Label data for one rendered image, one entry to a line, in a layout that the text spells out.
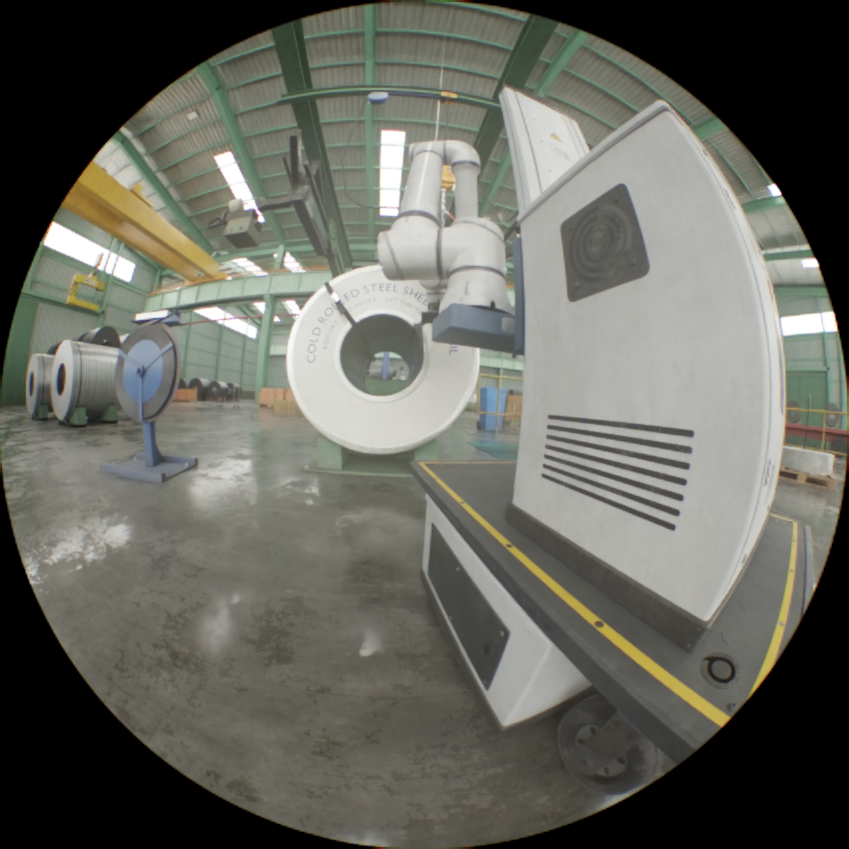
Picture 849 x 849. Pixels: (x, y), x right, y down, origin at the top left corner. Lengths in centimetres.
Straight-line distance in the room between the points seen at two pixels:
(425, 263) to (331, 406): 114
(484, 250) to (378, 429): 121
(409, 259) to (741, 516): 76
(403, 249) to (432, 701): 97
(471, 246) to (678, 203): 53
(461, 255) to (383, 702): 94
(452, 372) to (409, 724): 161
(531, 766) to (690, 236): 66
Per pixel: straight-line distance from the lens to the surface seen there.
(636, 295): 30
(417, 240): 75
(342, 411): 165
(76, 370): 526
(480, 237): 74
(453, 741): 53
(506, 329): 66
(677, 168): 34
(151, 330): 210
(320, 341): 172
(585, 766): 47
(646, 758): 42
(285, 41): 358
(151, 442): 215
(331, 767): 52
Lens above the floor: 49
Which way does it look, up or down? 4 degrees down
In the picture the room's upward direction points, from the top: 4 degrees clockwise
